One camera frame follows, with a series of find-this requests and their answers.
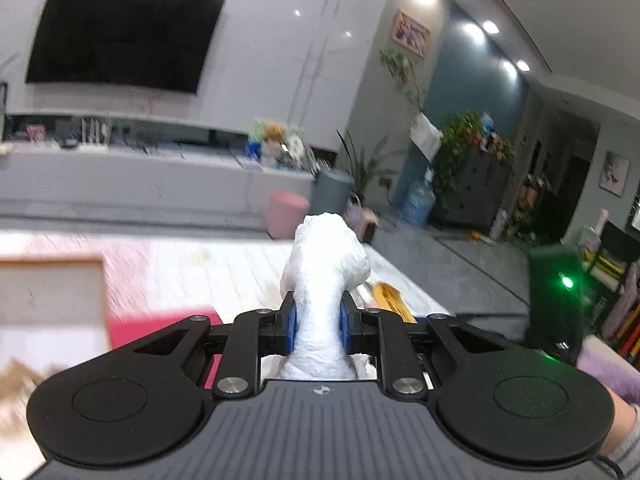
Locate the yellow packaged sachet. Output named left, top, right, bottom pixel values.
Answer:
left=371, top=282, right=416, bottom=324

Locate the white fluffy soft toy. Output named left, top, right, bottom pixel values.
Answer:
left=278, top=214, right=371, bottom=380

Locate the red lidded candy container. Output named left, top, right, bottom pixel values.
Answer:
left=106, top=307, right=224, bottom=389

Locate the orange cardboard box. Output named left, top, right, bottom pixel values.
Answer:
left=1, top=256, right=110, bottom=438

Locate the blue water jug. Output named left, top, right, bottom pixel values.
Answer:
left=399, top=179, right=436, bottom=228

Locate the white marble tv console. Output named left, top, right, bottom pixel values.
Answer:
left=1, top=145, right=314, bottom=223

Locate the pink waste bin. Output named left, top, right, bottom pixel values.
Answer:
left=266, top=191, right=310, bottom=240

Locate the dark cabinet with plants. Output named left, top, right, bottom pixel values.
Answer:
left=432, top=112, right=516, bottom=230

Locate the pink small heater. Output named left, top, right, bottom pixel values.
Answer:
left=343, top=193, right=380, bottom=244

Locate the white wifi router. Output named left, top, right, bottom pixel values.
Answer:
left=76, top=118, right=113, bottom=153

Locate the grey lidded trash can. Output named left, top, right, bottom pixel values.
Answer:
left=308, top=169, right=354, bottom=216

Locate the potted floor plant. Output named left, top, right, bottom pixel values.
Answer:
left=336, top=130, right=405, bottom=200

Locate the hanging white cloth bag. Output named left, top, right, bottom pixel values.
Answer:
left=410, top=113, right=442, bottom=162

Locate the small teddy bear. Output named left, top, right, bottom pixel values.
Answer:
left=262, top=124, right=286, bottom=167

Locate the trailing wall vine plant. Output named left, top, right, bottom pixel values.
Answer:
left=378, top=48, right=424, bottom=112

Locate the wall-mounted black television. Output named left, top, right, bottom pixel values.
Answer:
left=25, top=0, right=226, bottom=94

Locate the framed wall picture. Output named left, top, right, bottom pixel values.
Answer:
left=390, top=10, right=431, bottom=58

